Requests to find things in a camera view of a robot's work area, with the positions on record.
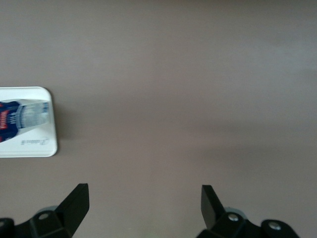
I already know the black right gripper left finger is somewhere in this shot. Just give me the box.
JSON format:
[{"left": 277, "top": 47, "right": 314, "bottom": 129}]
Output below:
[{"left": 0, "top": 183, "right": 90, "bottom": 238}]

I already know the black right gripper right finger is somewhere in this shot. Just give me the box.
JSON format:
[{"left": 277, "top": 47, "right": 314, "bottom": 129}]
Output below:
[{"left": 196, "top": 184, "right": 300, "bottom": 238}]

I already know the blue white milk carton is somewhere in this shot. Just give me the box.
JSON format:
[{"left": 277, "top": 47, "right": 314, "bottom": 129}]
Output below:
[{"left": 0, "top": 99, "right": 50, "bottom": 145}]

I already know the cream rabbit print tray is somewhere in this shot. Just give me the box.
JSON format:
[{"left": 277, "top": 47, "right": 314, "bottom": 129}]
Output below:
[{"left": 0, "top": 86, "right": 58, "bottom": 158}]

